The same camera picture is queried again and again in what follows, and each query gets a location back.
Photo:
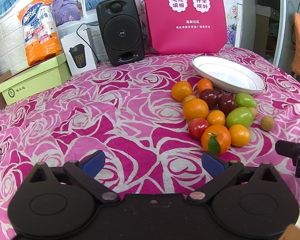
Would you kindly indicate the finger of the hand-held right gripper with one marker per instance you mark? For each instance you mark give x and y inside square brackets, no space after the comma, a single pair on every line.
[287,148]

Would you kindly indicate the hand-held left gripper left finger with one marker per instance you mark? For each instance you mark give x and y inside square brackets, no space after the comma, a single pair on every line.
[93,161]

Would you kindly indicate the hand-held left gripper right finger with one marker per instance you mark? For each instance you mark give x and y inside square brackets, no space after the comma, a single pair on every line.
[212,161]

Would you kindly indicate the orange with green leaf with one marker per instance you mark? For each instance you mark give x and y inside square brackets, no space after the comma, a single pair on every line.
[218,135]

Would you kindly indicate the yellow-orange citrus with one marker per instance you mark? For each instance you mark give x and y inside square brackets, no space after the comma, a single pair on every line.
[239,135]

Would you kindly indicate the small orange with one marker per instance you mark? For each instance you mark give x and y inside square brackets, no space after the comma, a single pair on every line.
[205,85]
[216,118]

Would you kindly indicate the large green fruit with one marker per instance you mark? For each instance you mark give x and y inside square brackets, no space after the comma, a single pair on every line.
[239,117]

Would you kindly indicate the large round orange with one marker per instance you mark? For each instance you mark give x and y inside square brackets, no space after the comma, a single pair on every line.
[195,109]

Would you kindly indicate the dark red plum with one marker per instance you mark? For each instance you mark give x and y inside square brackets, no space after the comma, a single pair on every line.
[227,104]
[209,98]

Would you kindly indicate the red yellow apple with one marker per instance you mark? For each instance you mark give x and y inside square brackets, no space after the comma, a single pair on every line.
[188,98]

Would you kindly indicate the large yellow-orange orange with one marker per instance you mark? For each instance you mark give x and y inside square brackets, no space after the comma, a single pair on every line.
[182,91]

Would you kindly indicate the white oval plate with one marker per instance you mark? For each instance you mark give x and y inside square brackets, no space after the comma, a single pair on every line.
[230,76]

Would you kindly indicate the person's left hand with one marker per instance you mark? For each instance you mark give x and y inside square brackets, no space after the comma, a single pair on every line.
[293,233]

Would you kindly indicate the pink rose tablecloth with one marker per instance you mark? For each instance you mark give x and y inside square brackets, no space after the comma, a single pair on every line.
[115,120]

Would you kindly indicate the green shoe box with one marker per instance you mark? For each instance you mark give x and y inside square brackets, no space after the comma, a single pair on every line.
[37,80]

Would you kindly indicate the white cup box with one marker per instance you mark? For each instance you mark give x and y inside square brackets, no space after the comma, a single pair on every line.
[86,55]

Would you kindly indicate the orange paper cup package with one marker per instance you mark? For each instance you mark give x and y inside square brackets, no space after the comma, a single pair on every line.
[40,52]

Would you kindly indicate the pink tote bag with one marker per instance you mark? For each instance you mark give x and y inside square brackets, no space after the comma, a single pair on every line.
[185,40]

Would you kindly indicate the black speaker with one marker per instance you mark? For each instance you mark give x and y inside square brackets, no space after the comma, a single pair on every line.
[120,35]

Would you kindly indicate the purple bedding poster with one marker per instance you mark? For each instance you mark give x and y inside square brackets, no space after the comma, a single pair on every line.
[67,7]

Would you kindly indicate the white door frame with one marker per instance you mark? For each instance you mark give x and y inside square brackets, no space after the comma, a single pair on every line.
[286,17]

